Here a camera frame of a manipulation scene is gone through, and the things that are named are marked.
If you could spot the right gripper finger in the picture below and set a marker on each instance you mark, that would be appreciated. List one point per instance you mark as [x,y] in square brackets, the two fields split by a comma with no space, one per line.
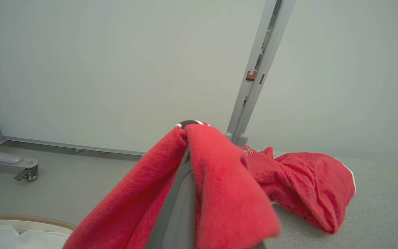
[176,214]

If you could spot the red white striped jersey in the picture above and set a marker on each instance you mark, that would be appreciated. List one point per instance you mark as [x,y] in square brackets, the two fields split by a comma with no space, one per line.
[226,193]

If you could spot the grey fabric sofa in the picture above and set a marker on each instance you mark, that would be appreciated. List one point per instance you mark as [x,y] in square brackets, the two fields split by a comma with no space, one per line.
[382,207]

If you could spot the white basket with wicker rim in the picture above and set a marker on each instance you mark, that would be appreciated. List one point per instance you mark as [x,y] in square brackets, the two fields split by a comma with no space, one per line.
[29,218]

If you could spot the black caster wheel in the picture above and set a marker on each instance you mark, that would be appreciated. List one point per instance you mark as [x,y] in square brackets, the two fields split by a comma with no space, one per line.
[29,174]

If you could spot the wide white partition panel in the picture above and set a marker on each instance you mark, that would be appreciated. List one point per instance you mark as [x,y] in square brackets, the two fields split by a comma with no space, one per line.
[116,69]

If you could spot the white fabric basket liner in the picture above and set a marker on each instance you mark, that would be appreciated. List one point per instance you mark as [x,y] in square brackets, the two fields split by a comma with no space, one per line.
[16,237]

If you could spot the grey double partition post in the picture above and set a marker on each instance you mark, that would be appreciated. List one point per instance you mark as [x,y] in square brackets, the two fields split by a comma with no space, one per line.
[257,69]

